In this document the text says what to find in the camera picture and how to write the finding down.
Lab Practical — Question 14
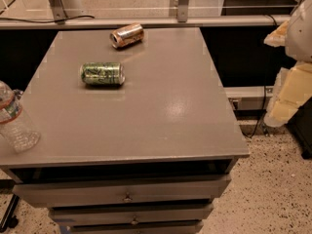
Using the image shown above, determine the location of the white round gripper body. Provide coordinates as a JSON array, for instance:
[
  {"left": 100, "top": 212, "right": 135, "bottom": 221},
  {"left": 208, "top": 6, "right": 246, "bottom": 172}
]
[{"left": 285, "top": 0, "right": 312, "bottom": 62}]

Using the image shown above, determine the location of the black cable on rail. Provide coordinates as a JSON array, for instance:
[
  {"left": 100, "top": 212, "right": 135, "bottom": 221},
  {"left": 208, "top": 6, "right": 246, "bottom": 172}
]
[{"left": 0, "top": 15, "right": 96, "bottom": 24}]

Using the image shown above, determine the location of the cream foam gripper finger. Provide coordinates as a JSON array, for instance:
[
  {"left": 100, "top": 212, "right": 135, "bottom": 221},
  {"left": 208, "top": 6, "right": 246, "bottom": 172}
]
[
  {"left": 264, "top": 20, "right": 289, "bottom": 48},
  {"left": 264, "top": 62, "right": 312, "bottom": 127}
]

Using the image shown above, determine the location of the grey drawer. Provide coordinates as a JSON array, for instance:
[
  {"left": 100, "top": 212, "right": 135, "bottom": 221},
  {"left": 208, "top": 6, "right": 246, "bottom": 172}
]
[
  {"left": 49, "top": 202, "right": 214, "bottom": 226},
  {"left": 13, "top": 175, "right": 231, "bottom": 208},
  {"left": 70, "top": 220, "right": 203, "bottom": 234}
]

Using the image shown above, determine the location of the green soda can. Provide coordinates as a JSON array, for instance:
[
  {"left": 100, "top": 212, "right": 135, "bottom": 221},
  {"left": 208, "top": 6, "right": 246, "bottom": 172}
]
[{"left": 80, "top": 62, "right": 125, "bottom": 86}]

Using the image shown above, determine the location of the bottom grey drawer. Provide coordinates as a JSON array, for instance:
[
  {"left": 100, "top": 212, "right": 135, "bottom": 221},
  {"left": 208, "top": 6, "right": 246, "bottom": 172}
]
[{"left": 70, "top": 220, "right": 203, "bottom": 234}]

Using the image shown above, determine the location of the black hanging cable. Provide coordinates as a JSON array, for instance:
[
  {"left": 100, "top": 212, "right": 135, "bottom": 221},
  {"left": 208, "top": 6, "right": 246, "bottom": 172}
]
[{"left": 242, "top": 14, "right": 279, "bottom": 138}]

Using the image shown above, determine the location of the top grey drawer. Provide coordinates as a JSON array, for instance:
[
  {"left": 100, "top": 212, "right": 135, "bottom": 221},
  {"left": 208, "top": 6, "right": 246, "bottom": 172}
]
[{"left": 13, "top": 175, "right": 231, "bottom": 208}]

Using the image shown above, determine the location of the black stand leg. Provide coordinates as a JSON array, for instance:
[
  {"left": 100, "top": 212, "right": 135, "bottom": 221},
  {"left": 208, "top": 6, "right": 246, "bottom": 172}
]
[{"left": 0, "top": 195, "right": 20, "bottom": 233}]

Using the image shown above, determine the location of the middle grey drawer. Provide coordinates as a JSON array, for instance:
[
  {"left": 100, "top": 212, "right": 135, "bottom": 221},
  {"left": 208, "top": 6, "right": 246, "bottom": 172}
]
[{"left": 49, "top": 202, "right": 214, "bottom": 226}]

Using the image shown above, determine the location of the orange silver soda can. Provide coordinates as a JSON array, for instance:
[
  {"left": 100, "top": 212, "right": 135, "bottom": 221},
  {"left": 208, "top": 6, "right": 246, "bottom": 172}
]
[{"left": 110, "top": 23, "right": 144, "bottom": 49}]

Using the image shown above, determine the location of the clear plastic water bottle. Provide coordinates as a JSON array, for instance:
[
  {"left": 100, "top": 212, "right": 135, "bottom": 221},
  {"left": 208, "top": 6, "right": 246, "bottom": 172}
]
[{"left": 0, "top": 81, "right": 41, "bottom": 153}]

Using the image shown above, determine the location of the metal railing frame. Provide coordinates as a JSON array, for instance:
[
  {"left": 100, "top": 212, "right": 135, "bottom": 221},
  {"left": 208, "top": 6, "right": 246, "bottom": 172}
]
[{"left": 0, "top": 0, "right": 303, "bottom": 29}]

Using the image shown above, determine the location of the grey drawer cabinet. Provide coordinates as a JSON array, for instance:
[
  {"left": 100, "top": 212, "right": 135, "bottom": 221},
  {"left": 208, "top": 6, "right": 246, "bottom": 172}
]
[{"left": 0, "top": 27, "right": 251, "bottom": 234}]

